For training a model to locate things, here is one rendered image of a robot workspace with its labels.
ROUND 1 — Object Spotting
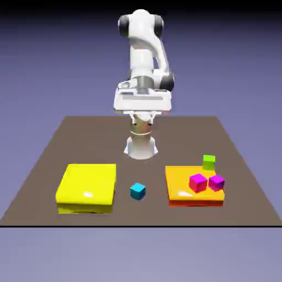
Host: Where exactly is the large yellow box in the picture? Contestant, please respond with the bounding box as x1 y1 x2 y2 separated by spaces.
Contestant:
55 163 117 215

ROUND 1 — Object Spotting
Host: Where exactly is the small magenta cube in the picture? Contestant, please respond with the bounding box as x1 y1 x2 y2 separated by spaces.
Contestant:
208 174 226 192
188 173 208 194

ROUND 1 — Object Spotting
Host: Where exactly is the large orange box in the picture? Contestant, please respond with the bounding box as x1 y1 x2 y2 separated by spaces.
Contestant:
165 165 225 208

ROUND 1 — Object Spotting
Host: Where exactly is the small green cube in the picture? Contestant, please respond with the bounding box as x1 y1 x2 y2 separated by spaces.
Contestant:
202 154 216 172

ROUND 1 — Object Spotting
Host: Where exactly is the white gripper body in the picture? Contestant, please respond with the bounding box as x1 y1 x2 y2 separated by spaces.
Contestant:
113 87 172 116

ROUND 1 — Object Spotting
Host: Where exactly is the small cyan cube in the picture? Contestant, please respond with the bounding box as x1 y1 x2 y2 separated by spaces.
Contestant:
129 182 147 200

